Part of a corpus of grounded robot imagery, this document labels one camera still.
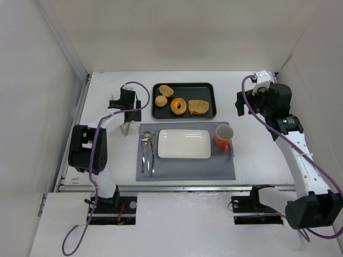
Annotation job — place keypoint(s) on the orange ceramic mug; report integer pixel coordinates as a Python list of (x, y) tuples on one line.
[(223, 137)]

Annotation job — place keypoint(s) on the orange glazed donut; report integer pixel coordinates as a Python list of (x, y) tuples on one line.
[(178, 106)]

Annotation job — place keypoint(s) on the silver fork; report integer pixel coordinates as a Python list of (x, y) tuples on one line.
[(143, 145)]

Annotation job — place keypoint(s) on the silver spoon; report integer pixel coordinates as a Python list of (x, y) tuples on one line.
[(147, 162)]

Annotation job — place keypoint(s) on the silver table knife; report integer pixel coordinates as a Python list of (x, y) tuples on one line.
[(152, 142)]

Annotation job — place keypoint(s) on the white rectangular plate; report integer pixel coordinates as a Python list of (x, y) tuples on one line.
[(185, 143)]

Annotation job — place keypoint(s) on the brown bread slice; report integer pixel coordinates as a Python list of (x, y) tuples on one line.
[(166, 91)]

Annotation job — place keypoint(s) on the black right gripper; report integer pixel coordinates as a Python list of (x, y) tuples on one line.
[(240, 103)]

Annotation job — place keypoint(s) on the small round bun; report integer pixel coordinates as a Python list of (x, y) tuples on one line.
[(161, 101)]

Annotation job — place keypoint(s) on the grey cloth placemat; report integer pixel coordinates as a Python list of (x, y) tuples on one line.
[(220, 166)]

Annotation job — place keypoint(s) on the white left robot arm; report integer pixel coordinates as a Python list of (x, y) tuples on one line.
[(89, 149)]

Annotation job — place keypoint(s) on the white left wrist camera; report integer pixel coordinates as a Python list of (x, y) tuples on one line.
[(128, 88)]

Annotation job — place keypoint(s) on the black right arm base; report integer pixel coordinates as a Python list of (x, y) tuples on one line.
[(255, 205)]

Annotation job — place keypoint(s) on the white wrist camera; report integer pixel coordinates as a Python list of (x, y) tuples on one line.
[(262, 81), (128, 88)]

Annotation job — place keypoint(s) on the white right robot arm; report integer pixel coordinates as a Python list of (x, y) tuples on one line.
[(318, 200)]

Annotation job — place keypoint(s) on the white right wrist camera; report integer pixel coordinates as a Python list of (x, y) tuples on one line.
[(262, 81)]

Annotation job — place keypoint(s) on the brown toast slice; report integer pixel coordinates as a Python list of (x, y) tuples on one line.
[(198, 107)]

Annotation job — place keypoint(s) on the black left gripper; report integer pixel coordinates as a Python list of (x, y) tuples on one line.
[(132, 115)]

